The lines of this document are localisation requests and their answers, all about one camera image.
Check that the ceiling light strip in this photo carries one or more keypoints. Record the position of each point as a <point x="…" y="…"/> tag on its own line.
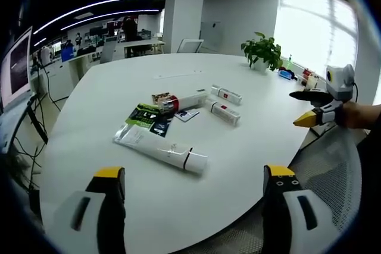
<point x="98" y="5"/>

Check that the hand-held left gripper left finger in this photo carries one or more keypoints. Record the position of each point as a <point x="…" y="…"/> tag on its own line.
<point x="89" y="215"/>

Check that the green potted plant white pot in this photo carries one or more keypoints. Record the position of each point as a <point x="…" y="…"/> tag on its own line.
<point x="263" y="50"/>

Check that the large white skincare tube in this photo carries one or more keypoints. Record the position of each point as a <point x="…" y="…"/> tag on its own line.
<point x="166" y="150"/>

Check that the clear bottle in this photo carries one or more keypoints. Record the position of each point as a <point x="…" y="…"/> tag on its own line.
<point x="312" y="81"/>

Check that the brown patterned skincare sachet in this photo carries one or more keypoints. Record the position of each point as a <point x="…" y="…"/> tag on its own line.
<point x="160" y="97"/>

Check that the computer monitor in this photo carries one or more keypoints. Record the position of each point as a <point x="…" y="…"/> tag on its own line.
<point x="18" y="66"/>

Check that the blue screen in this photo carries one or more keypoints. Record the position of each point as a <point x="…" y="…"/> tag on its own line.
<point x="67" y="54"/>

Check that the white wooden-leg desk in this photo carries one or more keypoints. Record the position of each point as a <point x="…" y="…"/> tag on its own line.
<point x="144" y="45"/>

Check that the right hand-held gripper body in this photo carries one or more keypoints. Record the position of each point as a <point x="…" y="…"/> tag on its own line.
<point x="339" y="83"/>

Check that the white skincare box red mark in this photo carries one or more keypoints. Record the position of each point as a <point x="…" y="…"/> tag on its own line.
<point x="226" y="94"/>
<point x="223" y="112"/>

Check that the white skincare tube red band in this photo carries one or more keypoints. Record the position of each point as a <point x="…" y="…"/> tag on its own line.
<point x="187" y="100"/>

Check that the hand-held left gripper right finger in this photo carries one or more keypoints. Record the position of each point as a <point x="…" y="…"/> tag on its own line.
<point x="285" y="215"/>

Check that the small red box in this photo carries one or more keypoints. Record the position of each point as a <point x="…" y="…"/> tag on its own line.
<point x="307" y="72"/>

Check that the green black skincare sachet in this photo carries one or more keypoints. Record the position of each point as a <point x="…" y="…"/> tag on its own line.
<point x="140" y="115"/>

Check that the grey mesh office chair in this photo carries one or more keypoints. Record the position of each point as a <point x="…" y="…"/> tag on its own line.
<point x="330" y="170"/>

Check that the blue white object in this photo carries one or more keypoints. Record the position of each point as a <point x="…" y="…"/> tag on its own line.
<point x="285" y="74"/>

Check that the green spray bottle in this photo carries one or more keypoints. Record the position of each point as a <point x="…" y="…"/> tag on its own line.
<point x="290" y="62"/>

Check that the person's right hand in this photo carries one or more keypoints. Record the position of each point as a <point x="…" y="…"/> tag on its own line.
<point x="355" y="115"/>

